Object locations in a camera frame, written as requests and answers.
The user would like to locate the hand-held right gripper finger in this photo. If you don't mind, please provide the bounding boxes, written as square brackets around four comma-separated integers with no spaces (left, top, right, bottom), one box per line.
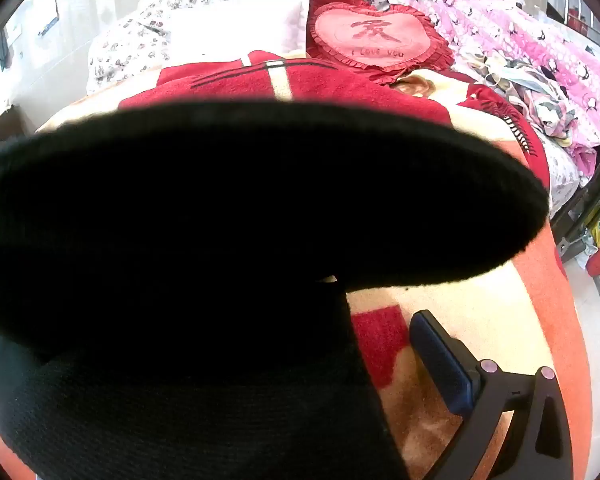
[409,310,576,480]

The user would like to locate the black pants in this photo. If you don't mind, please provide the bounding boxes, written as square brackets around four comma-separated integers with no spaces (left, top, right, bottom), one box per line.
[0,101,551,480]

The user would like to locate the yellow red checked printed blanket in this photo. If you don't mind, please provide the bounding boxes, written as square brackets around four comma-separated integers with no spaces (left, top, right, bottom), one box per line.
[0,67,595,480]

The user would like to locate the grey patterned cloth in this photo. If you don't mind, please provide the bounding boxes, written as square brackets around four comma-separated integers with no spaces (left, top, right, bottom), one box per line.
[462,52,578,141]

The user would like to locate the red sweater with black stripes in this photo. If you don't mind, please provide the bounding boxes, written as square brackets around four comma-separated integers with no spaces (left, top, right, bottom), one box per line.
[117,50,453,126]

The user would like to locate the pink printed quilt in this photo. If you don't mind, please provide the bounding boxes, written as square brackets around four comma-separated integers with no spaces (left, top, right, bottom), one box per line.
[390,0,600,176]

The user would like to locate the red heart-shaped cushion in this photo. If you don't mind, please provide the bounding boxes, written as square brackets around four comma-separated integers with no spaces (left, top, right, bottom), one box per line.
[305,0,456,83]

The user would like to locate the white pillow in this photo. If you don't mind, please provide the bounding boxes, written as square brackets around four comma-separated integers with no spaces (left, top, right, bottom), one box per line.
[167,0,311,56]

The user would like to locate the cardboard box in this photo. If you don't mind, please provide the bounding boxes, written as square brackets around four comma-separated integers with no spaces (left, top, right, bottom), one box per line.
[0,104,32,153]

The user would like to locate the dark bed frame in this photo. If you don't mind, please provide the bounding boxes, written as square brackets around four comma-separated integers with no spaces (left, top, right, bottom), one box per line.
[550,135,600,263]

